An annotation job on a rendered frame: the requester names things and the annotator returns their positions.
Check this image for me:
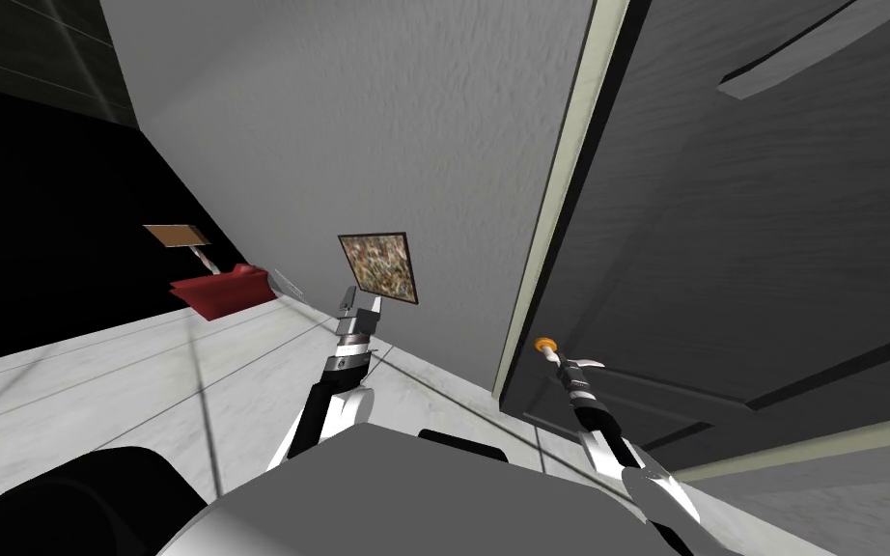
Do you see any speckled framed wall picture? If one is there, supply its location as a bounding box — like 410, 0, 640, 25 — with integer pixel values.
336, 231, 421, 307

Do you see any brown shade lamp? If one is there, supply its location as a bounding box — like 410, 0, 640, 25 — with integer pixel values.
141, 223, 223, 276

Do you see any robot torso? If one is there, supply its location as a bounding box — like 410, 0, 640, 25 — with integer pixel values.
154, 420, 697, 556

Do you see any dark grey door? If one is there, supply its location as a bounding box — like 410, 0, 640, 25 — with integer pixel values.
497, 0, 890, 471

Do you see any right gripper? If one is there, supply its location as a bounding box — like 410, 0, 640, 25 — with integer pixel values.
549, 350, 608, 401

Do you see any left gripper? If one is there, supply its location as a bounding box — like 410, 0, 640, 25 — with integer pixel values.
334, 285, 384, 343

